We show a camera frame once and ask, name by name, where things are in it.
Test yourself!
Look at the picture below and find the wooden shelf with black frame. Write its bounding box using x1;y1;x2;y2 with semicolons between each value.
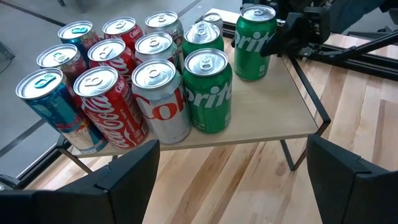
55;37;332;175

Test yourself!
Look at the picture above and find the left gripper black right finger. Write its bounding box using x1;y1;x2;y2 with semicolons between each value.
306;133;398;224

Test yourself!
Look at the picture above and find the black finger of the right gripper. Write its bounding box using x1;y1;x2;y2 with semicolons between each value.
261;12;312;57

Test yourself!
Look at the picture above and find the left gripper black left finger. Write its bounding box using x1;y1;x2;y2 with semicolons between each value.
0;139;161;224

